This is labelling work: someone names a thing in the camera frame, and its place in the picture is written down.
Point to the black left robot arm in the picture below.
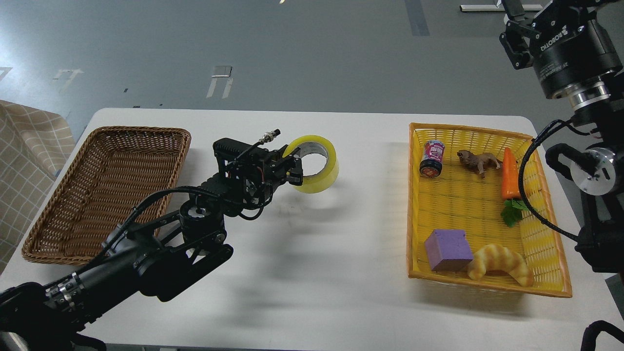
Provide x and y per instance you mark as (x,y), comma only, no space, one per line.
(170,241)

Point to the toy croissant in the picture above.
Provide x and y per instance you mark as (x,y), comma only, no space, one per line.
(495,257)

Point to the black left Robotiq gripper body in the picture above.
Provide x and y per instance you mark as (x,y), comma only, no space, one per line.
(253,178)

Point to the brown toy lion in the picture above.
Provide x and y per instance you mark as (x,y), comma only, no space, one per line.
(478,162)

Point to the purple foam block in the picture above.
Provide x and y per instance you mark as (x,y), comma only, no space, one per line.
(448,250)

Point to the orange toy carrot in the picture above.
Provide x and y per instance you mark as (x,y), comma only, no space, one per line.
(510,193)

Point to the yellow tape roll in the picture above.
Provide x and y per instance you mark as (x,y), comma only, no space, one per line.
(327,175)

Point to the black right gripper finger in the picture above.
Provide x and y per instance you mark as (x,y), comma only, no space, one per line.
(518,30)

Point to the small printed drink can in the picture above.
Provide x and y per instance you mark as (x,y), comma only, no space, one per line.
(431,164)

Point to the yellow plastic basket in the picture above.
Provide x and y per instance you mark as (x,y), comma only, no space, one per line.
(460,199)

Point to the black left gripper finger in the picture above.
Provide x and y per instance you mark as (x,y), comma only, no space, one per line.
(291,158)
(295,175)

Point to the brown wicker basket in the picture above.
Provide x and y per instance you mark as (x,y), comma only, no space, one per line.
(114,170)

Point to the beige checkered cloth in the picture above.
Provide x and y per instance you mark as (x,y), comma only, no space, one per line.
(34,147)

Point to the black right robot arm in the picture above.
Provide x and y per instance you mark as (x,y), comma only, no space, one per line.
(597,171)

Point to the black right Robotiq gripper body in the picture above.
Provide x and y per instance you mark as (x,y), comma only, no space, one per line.
(571,47)

